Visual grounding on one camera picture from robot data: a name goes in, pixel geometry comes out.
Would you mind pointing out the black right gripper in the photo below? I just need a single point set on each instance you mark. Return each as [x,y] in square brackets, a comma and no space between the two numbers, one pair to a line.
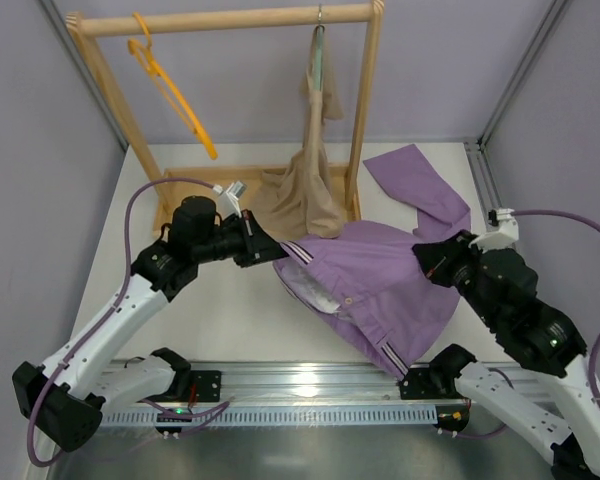
[450,258]

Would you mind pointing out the left aluminium frame post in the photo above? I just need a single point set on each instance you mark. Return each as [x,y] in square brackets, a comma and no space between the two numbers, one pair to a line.
[55,20]

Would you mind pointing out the wooden clothes rack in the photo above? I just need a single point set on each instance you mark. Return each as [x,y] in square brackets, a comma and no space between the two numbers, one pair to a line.
[85,33]

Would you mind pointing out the aluminium mounting rail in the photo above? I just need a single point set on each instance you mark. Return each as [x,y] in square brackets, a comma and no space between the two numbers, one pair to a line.
[248,381]

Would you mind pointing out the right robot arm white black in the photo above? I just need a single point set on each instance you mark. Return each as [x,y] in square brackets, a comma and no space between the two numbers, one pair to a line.
[501,289]

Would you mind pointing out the aluminium frame post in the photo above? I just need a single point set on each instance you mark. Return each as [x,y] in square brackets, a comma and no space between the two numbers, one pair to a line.
[547,26]
[55,20]

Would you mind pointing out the slotted grey cable duct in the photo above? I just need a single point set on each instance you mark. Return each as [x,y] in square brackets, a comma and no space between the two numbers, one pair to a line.
[281,416]

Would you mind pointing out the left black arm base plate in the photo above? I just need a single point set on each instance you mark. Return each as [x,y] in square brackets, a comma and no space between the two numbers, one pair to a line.
[202,386]

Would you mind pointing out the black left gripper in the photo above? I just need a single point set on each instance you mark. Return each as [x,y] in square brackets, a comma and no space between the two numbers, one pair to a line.
[250,239]

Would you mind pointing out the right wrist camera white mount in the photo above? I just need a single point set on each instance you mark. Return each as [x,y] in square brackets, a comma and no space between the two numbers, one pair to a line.
[504,233]

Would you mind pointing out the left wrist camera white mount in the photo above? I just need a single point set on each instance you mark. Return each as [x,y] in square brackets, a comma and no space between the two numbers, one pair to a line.
[228,198]

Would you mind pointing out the green hanger with metal hook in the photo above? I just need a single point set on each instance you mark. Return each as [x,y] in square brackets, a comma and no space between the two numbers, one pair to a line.
[318,54]

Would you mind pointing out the right aluminium frame post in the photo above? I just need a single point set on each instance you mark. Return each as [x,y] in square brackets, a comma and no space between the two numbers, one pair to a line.
[547,26]

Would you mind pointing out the orange plastic hanger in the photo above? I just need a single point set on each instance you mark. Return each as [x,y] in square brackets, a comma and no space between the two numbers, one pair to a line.
[143,54]

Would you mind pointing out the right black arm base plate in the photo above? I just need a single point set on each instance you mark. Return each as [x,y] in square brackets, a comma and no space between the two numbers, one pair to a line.
[415,385]

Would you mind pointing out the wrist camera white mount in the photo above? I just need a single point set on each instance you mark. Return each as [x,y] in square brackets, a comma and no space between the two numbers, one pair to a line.
[504,233]
[228,198]

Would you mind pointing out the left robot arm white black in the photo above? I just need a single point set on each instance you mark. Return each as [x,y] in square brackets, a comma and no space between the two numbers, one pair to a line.
[67,396]

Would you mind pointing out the purple trousers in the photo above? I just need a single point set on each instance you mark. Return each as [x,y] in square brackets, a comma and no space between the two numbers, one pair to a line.
[367,284]

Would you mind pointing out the beige trousers on hanger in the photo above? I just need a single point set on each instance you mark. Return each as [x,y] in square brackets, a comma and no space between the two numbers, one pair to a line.
[300,201]

